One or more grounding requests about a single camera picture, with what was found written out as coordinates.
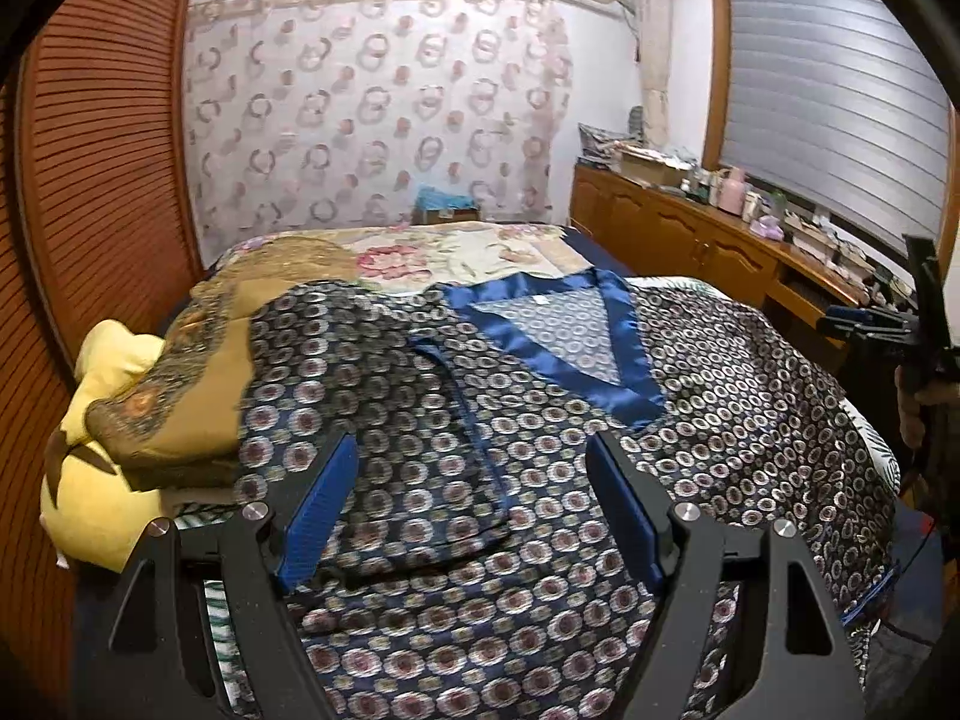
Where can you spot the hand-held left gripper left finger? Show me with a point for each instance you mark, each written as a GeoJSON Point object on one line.
{"type": "Point", "coordinates": [322, 514]}

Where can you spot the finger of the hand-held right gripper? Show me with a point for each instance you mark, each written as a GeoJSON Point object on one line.
{"type": "Point", "coordinates": [855, 331]}
{"type": "Point", "coordinates": [859, 313]}

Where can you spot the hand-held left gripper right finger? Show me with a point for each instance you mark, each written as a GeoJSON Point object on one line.
{"type": "Point", "coordinates": [626, 514]}

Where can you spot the blue medallion print pajama top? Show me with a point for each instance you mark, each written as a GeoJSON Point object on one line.
{"type": "Point", "coordinates": [525, 405]}

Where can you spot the person's right hand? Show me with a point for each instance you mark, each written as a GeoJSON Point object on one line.
{"type": "Point", "coordinates": [911, 409]}

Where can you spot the purple small item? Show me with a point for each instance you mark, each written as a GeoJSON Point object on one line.
{"type": "Point", "coordinates": [769, 226]}

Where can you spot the pink bottle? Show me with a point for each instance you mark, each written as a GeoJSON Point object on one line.
{"type": "Point", "coordinates": [731, 191]}

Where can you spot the wooden cabinet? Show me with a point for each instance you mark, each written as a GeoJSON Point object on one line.
{"type": "Point", "coordinates": [675, 225]}

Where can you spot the folded gold patterned blanket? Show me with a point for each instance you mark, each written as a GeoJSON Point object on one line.
{"type": "Point", "coordinates": [217, 337]}

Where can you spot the yellow blanket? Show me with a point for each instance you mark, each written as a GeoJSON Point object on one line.
{"type": "Point", "coordinates": [105, 510]}

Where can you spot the grey window blind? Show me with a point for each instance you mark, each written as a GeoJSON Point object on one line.
{"type": "Point", "coordinates": [825, 90]}

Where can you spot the cardboard box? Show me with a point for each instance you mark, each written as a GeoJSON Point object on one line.
{"type": "Point", "coordinates": [645, 165]}

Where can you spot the navy blue bed cover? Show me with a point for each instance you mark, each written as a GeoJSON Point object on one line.
{"type": "Point", "coordinates": [594, 251]}

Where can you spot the floral bedsheet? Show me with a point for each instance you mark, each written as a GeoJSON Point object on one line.
{"type": "Point", "coordinates": [480, 251]}

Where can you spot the printed bag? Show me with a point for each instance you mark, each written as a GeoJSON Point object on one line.
{"type": "Point", "coordinates": [600, 142]}

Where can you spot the white wrapped pipe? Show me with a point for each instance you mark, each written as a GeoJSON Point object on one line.
{"type": "Point", "coordinates": [652, 52]}

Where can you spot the blue box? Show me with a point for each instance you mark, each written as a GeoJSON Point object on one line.
{"type": "Point", "coordinates": [442, 199]}

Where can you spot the wooden louvered wardrobe door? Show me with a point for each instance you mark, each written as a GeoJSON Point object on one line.
{"type": "Point", "coordinates": [97, 127]}

